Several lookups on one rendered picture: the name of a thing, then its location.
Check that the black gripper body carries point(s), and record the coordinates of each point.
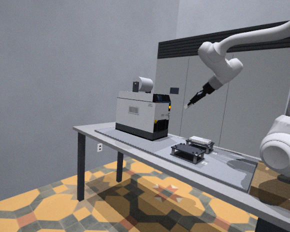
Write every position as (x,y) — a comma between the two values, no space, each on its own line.
(207,88)

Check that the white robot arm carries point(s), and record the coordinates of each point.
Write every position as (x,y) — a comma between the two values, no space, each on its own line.
(274,149)

